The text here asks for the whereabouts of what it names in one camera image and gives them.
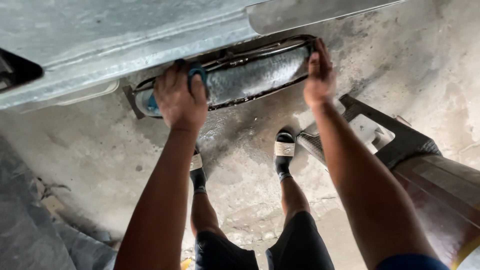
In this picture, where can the person's left hand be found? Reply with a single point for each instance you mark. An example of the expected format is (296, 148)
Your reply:
(179, 101)

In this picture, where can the person's right hand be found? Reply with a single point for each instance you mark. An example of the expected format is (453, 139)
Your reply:
(318, 86)

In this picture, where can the blue scrubbing tool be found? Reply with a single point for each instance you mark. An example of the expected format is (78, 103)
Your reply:
(196, 73)

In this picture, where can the large silver fish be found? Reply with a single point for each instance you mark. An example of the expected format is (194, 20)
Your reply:
(255, 77)

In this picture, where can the person's left slipper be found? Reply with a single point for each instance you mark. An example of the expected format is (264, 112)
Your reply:
(195, 162)

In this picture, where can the person's slipper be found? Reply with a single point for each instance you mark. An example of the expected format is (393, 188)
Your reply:
(195, 162)
(284, 148)

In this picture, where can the person's right slipper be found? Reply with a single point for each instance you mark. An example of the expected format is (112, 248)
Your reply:
(284, 148)

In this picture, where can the galvanized metal table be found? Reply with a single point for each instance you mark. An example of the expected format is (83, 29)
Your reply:
(123, 33)

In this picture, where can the black metal stand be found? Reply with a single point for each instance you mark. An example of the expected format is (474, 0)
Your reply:
(397, 138)

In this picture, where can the person's right leg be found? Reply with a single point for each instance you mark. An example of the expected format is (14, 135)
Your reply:
(294, 195)

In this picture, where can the person's leg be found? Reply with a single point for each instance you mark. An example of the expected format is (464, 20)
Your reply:
(294, 195)
(204, 213)

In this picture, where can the person's left leg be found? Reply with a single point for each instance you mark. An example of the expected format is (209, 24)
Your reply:
(204, 213)

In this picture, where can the brown wooden board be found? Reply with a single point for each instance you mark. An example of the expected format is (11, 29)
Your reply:
(442, 191)

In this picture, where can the person's black shorts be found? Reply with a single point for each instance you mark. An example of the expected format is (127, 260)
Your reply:
(300, 247)

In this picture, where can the small yellow object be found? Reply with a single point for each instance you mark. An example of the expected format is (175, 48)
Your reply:
(185, 264)

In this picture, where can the black object at table edge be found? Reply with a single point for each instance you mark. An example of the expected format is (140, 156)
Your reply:
(17, 71)

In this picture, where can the grey tarpaulin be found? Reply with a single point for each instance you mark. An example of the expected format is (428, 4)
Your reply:
(33, 221)

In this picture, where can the person's blue sleeve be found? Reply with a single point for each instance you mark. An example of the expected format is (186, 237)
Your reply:
(412, 263)

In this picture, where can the yellow bucket rim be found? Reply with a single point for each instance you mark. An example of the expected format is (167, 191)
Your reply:
(468, 255)

